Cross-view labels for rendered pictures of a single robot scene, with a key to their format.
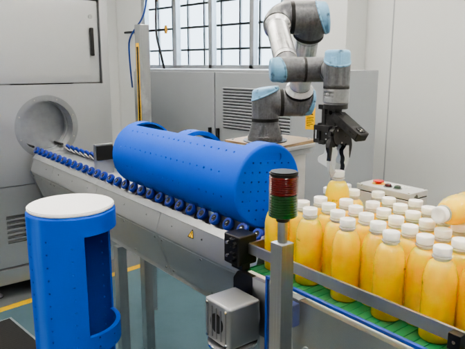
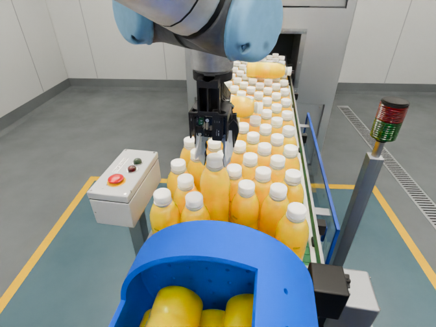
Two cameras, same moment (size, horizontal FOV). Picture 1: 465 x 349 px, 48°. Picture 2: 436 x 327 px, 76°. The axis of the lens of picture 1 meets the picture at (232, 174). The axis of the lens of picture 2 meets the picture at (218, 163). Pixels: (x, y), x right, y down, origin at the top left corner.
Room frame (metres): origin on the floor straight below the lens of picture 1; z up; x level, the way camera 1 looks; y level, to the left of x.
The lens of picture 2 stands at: (1.86, 0.08, 1.50)
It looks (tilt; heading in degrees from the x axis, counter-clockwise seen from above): 33 degrees down; 228
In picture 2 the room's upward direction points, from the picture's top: straight up
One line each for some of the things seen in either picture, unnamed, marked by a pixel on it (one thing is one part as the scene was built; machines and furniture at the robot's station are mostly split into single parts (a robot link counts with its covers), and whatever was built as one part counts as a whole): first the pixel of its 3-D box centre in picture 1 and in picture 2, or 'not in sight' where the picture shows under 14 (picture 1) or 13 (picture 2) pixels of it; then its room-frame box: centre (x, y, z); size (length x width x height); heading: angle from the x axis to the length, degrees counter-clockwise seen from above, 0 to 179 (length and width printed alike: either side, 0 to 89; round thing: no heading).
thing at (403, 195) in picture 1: (390, 200); (128, 184); (1.64, -0.51, 1.05); 0.20 x 0.10 x 0.10; 38
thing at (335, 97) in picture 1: (335, 97); (214, 58); (1.52, -0.30, 1.39); 0.08 x 0.08 x 0.05
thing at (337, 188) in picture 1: (336, 207); (215, 195); (1.51, -0.31, 1.06); 0.07 x 0.07 x 0.19
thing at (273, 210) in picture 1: (283, 204); (385, 128); (1.10, -0.11, 1.18); 0.06 x 0.06 x 0.05
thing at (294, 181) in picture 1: (283, 184); (391, 111); (1.10, -0.11, 1.23); 0.06 x 0.06 x 0.04
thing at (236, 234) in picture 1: (241, 248); (321, 291); (1.46, -0.03, 0.95); 0.10 x 0.07 x 0.10; 128
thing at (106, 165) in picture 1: (104, 158); not in sight; (2.67, 0.66, 1.00); 0.10 x 0.04 x 0.15; 128
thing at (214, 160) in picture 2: (338, 173); (215, 160); (1.51, -0.31, 1.17); 0.04 x 0.04 x 0.02
